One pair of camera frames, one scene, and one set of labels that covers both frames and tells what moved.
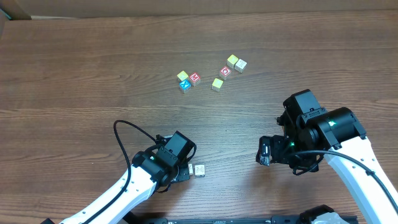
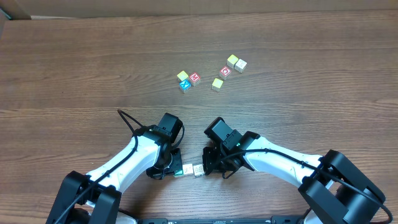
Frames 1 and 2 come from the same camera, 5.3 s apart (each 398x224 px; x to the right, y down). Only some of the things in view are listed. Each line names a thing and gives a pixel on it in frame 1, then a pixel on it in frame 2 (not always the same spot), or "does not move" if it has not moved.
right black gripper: (267, 150) -> (209, 158)
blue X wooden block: (185, 85) does not move
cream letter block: (190, 168) does not move
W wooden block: (199, 170) does not move
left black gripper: (182, 173) -> (175, 160)
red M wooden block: (194, 78) does not move
